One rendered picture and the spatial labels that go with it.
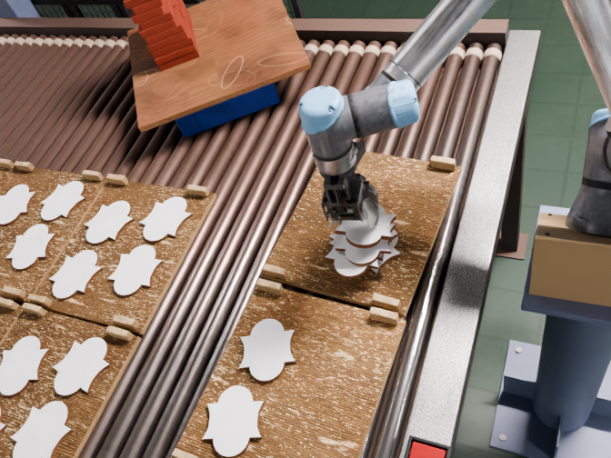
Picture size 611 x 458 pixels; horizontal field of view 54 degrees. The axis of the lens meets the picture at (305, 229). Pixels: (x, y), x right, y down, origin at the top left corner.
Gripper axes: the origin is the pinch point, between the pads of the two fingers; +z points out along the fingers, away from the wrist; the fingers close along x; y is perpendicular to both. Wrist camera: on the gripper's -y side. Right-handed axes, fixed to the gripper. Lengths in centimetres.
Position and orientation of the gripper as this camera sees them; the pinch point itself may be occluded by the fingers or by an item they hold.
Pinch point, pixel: (356, 217)
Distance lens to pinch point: 125.5
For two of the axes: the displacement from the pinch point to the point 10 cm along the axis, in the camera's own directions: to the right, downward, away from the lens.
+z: 2.4, 5.8, 7.8
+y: -1.9, 8.2, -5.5
